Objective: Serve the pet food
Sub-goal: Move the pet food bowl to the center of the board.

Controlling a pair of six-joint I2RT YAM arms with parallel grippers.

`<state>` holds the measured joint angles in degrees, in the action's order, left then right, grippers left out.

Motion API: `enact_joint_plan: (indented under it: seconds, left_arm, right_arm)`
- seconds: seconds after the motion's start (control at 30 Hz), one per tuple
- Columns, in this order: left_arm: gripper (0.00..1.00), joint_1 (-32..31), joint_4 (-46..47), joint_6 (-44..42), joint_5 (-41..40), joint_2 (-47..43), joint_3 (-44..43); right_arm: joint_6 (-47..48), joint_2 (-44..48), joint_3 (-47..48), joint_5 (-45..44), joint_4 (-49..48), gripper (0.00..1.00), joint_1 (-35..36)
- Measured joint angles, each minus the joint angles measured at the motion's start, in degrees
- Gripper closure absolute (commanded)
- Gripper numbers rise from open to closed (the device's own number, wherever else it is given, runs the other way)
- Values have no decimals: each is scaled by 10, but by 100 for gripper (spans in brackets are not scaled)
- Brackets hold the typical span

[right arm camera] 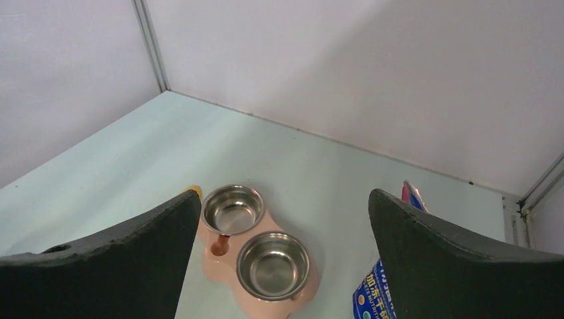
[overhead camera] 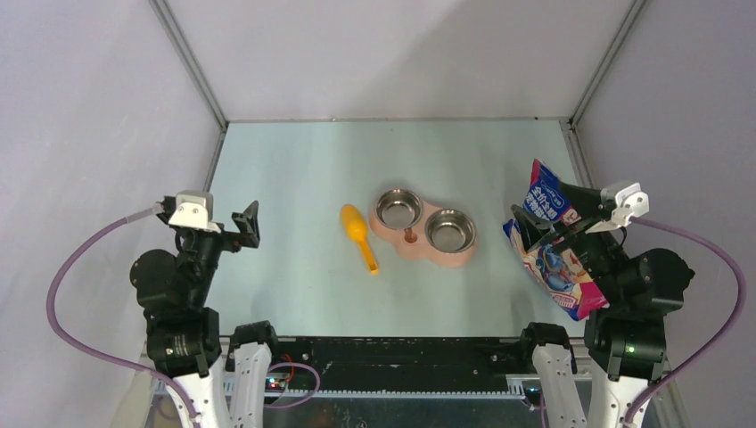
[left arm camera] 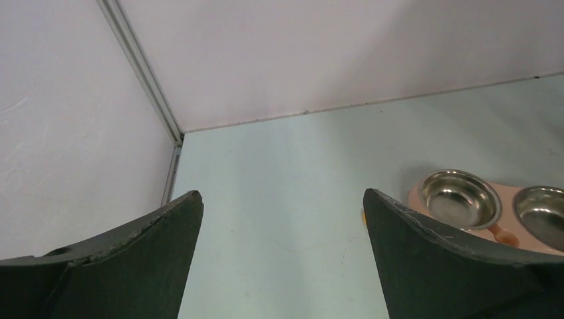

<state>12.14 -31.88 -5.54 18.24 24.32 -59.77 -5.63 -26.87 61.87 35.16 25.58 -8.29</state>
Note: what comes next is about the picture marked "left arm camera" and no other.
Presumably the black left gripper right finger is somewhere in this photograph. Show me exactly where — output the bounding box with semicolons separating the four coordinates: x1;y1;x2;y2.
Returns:
363;189;563;318

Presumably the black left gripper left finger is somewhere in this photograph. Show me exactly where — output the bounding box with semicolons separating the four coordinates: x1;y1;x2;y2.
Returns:
1;190;204;318

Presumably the pink double pet feeder base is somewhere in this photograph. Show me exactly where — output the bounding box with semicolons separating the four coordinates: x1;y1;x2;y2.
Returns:
408;181;563;256

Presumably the left steel bowl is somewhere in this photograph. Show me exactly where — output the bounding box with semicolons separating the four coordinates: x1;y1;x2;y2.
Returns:
417;169;503;230

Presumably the steel bowl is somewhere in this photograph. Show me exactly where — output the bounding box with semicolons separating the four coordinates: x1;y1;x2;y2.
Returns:
513;185;563;252
417;169;503;230

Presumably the right steel bowl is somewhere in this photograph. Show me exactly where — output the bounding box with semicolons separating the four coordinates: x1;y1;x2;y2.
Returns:
513;185;563;252

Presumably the aluminium corner post left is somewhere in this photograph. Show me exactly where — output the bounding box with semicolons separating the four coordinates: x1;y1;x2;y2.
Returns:
97;0;184;205

